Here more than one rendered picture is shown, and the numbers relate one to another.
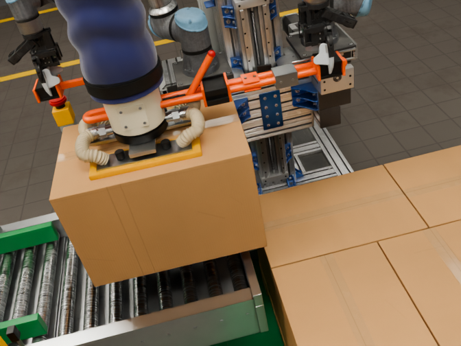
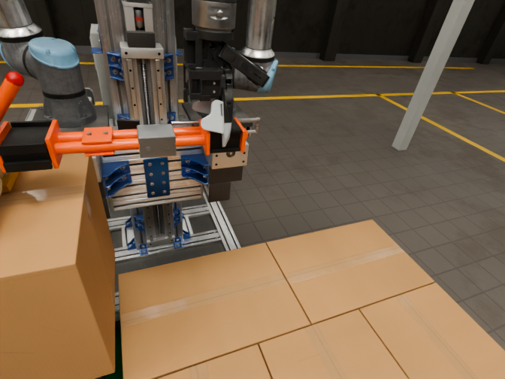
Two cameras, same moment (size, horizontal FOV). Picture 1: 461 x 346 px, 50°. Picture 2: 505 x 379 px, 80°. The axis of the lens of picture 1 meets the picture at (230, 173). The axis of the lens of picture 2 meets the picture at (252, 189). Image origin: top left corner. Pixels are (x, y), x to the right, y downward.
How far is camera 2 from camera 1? 0.91 m
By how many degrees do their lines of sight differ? 18
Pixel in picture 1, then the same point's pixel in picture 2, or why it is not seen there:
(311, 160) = (199, 222)
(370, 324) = not seen: outside the picture
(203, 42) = (69, 84)
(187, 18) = (44, 47)
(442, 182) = (319, 268)
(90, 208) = not seen: outside the picture
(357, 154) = (239, 216)
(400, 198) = (282, 283)
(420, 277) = not seen: outside the picture
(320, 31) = (214, 80)
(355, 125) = (239, 192)
